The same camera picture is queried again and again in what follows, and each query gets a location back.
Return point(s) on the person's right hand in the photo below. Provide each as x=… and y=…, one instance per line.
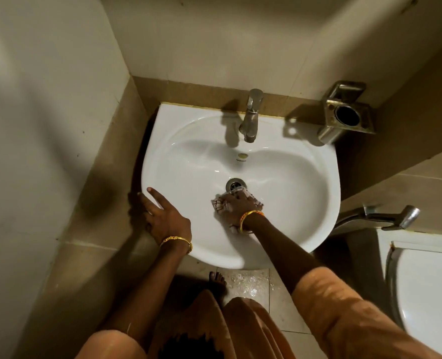
x=239, y=207

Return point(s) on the person's left hand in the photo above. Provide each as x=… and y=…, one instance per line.
x=168, y=220

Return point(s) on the checked cleaning cloth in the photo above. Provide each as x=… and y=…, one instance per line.
x=221, y=205

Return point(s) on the white ceramic wash basin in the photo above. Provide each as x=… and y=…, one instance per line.
x=292, y=190

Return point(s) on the person's left forearm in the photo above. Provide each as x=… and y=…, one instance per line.
x=149, y=295

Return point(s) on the person's bare foot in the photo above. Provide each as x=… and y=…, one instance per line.
x=218, y=283

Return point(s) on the steel basin tap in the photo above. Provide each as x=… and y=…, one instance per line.
x=250, y=119

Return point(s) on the gold bangle with red stones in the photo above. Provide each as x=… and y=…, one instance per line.
x=176, y=239

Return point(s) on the chrome hand sprayer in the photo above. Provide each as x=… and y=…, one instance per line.
x=389, y=218

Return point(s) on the white toilet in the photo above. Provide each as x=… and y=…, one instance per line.
x=430, y=287

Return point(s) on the steel wall tumbler holder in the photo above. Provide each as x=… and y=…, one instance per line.
x=342, y=115

